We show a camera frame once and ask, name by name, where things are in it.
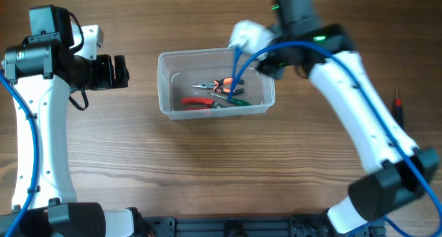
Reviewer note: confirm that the clear plastic container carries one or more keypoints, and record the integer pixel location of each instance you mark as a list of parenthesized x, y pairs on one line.
[(179, 72)]

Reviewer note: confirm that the green handled screwdriver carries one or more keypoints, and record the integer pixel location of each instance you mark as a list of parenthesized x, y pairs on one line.
[(234, 101)]

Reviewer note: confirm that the orange black needle-nose pliers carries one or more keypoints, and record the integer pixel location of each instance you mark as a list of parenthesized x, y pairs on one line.
[(217, 86)]

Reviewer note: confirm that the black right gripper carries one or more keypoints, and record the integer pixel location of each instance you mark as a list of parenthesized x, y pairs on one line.
[(268, 67)]

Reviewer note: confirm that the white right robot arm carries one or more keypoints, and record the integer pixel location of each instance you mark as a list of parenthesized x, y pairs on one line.
[(398, 172)]

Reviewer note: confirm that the red handled cutter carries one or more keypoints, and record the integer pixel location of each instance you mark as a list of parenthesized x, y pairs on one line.
[(200, 103)]

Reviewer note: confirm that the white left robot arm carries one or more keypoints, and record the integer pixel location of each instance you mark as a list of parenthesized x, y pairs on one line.
[(41, 74)]

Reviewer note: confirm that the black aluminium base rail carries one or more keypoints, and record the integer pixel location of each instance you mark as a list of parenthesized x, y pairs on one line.
[(298, 225)]

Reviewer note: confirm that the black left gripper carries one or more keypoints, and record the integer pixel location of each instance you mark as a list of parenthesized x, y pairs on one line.
[(112, 72)]

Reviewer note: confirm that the red black screwdriver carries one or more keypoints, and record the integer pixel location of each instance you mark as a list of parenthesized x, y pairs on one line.
[(398, 109)]

